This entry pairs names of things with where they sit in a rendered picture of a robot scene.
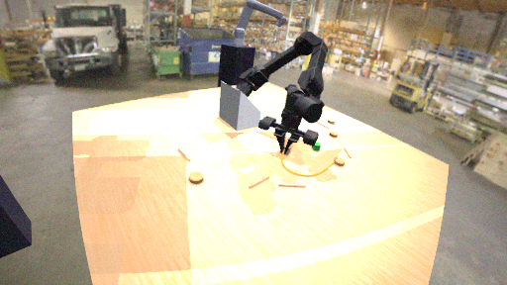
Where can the green block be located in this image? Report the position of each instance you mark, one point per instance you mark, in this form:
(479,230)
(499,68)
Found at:
(316,147)

